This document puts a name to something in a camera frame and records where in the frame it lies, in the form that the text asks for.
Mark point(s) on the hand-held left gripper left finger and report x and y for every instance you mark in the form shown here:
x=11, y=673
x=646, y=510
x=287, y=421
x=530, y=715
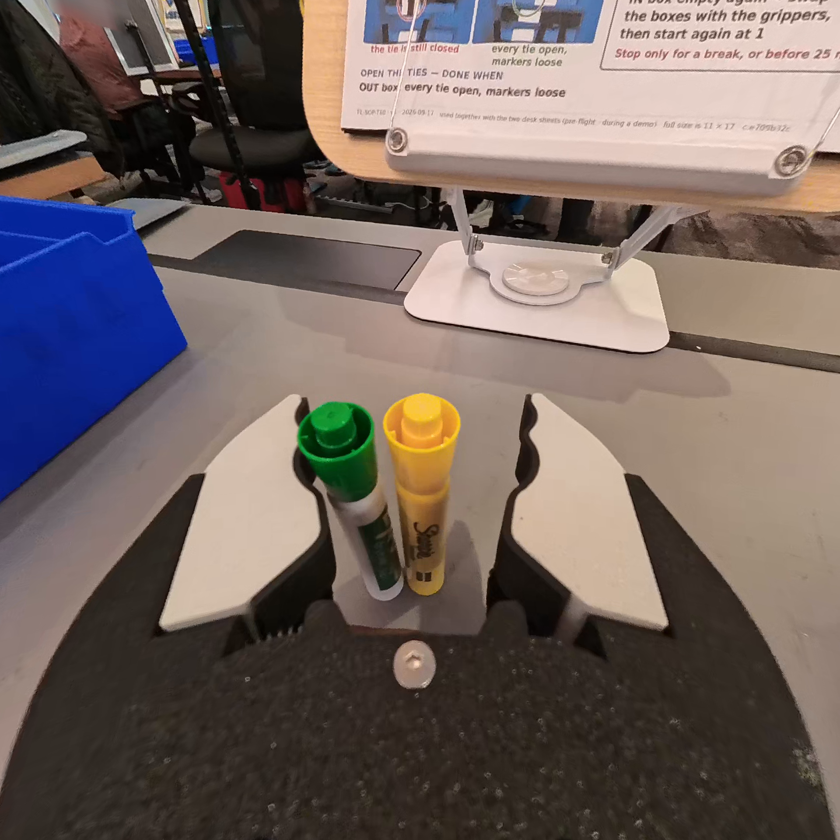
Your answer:
x=243, y=525

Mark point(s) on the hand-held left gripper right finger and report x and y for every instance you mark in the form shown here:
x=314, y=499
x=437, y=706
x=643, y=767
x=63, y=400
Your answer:
x=584, y=525

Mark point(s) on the green dry erase marker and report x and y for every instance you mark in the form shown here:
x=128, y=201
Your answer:
x=341, y=459

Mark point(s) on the yellow highlighter marker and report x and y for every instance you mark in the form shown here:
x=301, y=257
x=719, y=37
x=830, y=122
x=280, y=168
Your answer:
x=423, y=472

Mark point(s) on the blue plastic bin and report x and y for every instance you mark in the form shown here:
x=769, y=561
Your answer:
x=79, y=341

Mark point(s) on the grey desk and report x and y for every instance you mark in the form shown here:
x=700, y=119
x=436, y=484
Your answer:
x=722, y=426

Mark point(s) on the wooden white book stand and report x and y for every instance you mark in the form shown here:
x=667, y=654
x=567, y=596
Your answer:
x=590, y=308

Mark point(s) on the red bag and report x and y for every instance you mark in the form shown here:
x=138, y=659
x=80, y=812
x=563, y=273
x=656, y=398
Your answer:
x=262, y=193

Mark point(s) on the black office chair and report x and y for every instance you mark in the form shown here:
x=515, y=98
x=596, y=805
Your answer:
x=256, y=131

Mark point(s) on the wooden-edged side table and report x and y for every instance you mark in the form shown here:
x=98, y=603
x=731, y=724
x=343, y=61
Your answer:
x=39, y=170

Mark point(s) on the printed instruction sheet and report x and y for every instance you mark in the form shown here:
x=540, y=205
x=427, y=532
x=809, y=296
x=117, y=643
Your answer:
x=590, y=98

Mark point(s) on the black tripod pole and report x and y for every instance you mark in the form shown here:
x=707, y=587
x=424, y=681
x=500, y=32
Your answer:
x=216, y=98

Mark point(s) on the black jacket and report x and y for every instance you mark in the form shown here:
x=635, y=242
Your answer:
x=39, y=98

